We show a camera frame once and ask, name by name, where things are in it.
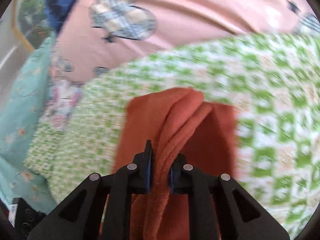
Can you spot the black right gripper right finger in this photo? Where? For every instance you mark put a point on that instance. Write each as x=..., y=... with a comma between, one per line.
x=219, y=207

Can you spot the gold framed landscape painting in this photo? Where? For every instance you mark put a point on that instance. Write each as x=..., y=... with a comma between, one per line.
x=29, y=23

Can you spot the pink floral pillow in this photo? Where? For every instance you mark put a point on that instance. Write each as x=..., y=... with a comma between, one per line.
x=63, y=97

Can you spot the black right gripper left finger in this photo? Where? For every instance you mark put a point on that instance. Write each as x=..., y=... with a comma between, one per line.
x=100, y=207

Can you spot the orange knit sweater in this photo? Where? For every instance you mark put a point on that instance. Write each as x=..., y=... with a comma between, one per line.
x=176, y=121

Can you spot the green white patterned quilt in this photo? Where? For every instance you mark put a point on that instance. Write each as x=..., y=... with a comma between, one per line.
x=272, y=81

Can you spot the pink duvet with plaid hearts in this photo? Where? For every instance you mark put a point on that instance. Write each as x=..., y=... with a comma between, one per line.
x=98, y=35

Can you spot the teal floral pillow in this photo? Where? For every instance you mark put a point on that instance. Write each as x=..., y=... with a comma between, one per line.
x=19, y=118

